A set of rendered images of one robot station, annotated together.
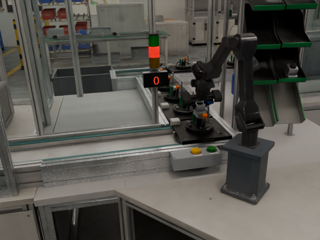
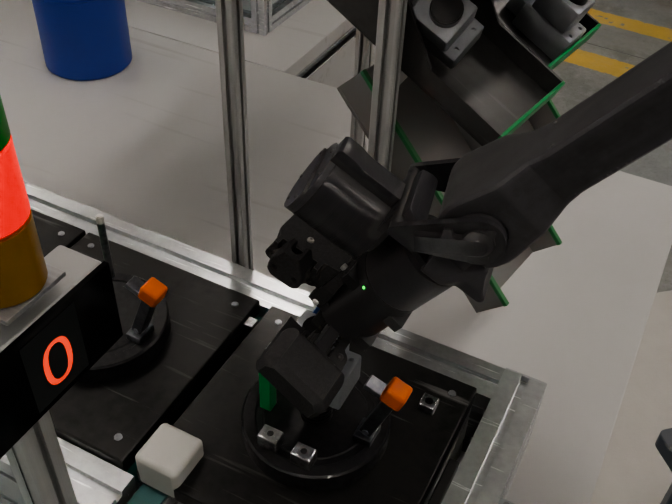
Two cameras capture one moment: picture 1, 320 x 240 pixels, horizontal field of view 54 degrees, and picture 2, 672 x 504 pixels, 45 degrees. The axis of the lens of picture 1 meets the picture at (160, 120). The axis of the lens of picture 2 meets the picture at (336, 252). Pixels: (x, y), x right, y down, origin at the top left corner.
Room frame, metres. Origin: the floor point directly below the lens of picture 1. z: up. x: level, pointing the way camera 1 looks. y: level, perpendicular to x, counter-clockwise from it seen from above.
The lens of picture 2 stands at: (1.12, 0.19, 1.61)
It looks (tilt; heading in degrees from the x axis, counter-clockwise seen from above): 41 degrees down; 306
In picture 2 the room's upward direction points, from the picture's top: 3 degrees clockwise
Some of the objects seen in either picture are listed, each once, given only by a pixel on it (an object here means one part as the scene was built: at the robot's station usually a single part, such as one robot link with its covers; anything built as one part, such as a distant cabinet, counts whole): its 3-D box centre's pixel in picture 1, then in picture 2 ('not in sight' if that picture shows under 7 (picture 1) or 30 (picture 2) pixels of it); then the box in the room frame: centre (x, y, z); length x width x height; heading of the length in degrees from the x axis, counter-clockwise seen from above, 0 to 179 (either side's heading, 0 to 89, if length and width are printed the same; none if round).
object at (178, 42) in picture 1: (143, 28); not in sight; (9.20, 0.40, 0.69); 2.42 x 1.03 x 1.38; 97
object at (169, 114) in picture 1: (185, 104); (96, 301); (1.66, -0.14, 1.01); 0.24 x 0.24 x 0.13; 11
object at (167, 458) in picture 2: (175, 123); (170, 460); (1.48, -0.08, 0.97); 0.05 x 0.05 x 0.04; 11
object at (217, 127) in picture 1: (199, 130); (315, 431); (1.41, -0.19, 0.96); 0.24 x 0.24 x 0.02; 11
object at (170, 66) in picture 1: (183, 63); not in sight; (2.77, -0.22, 1.01); 0.24 x 0.24 x 0.13; 11
